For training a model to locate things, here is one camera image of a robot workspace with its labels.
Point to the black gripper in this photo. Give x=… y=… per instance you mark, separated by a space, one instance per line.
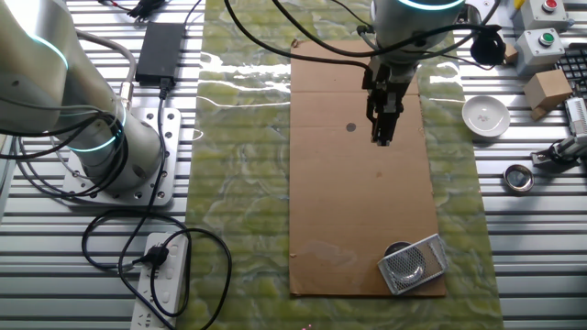
x=387 y=82

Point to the small round steel dish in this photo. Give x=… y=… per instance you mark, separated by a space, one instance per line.
x=395 y=247
x=518 y=178

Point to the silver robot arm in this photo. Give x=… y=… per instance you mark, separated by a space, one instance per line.
x=36 y=69

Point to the brown cardboard sheet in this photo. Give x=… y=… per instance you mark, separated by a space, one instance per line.
x=344 y=206

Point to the white ceramic flower dish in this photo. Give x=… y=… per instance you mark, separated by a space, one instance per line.
x=485 y=117

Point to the green marble pattern mat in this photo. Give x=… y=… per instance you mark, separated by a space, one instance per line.
x=238 y=183

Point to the small cardboard box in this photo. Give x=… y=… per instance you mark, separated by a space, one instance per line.
x=548 y=89

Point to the grey green button box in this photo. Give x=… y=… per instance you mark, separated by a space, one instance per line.
x=536 y=52

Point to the grey red button box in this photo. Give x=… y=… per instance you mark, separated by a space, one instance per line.
x=539 y=14

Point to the silver ribbed device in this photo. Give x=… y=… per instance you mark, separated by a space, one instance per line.
x=578 y=117

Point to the black keyboard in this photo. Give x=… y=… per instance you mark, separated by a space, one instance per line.
x=575 y=69

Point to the black power adapter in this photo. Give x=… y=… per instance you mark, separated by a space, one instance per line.
x=160 y=52

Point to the white power strip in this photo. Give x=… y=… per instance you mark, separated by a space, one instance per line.
x=172 y=284

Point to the white angled bracket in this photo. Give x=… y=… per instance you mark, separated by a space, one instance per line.
x=435 y=256

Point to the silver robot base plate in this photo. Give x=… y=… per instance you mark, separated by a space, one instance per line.
x=156 y=192

